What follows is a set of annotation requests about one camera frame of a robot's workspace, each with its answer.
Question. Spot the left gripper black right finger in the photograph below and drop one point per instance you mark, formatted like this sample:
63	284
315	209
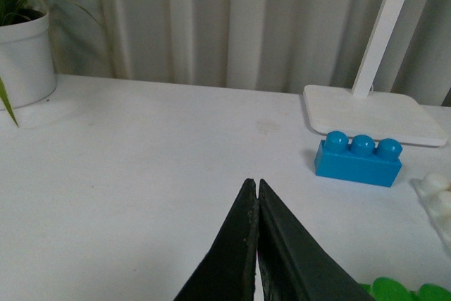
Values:
293	266

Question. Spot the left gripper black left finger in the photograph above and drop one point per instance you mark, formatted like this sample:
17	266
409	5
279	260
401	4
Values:
227	272

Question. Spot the white studded base plate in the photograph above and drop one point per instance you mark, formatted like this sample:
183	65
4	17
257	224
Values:
433	191

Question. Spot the green studded block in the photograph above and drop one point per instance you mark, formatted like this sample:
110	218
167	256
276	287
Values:
388	289

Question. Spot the blue three-stud block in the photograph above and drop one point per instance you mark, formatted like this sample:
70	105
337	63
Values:
360	159

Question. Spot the white desk lamp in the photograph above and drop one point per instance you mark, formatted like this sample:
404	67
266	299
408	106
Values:
360	110

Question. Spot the grey pleated curtain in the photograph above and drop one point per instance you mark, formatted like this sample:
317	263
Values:
271	45

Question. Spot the white plant pot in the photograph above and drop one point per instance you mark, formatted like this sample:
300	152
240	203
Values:
27	69

